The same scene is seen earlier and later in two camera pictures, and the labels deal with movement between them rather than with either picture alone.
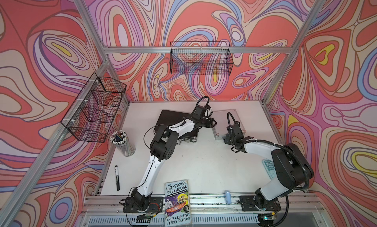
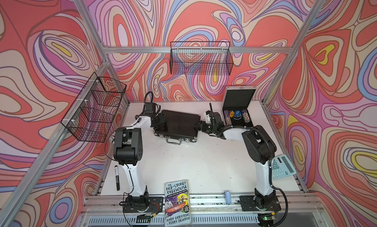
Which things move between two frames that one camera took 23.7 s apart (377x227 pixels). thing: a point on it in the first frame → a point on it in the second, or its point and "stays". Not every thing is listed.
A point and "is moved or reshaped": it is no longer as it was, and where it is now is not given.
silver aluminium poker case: x=221 y=117 is moved or reshaped
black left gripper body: x=205 y=123 → x=159 y=119
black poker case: x=168 y=118 stays
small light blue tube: x=228 y=196 stays
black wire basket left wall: x=91 y=117 stays
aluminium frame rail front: x=209 y=204 stays
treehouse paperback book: x=177 y=208 stays
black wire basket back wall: x=201 y=58 stays
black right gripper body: x=229 y=141 → x=208 y=128
